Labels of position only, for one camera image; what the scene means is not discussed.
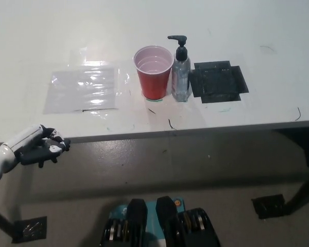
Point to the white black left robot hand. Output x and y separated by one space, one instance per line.
28 139

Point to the clear hand soap pump bottle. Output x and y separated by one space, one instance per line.
180 74

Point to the black teal robot body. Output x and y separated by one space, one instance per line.
167 221

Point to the clear plastic sheet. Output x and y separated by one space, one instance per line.
85 90

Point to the black table leg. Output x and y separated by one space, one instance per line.
305 190
0 218

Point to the black floor tape patch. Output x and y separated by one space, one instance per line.
269 205
31 229

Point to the red plastic cup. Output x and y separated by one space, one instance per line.
154 82

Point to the black tape square patch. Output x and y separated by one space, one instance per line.
216 82

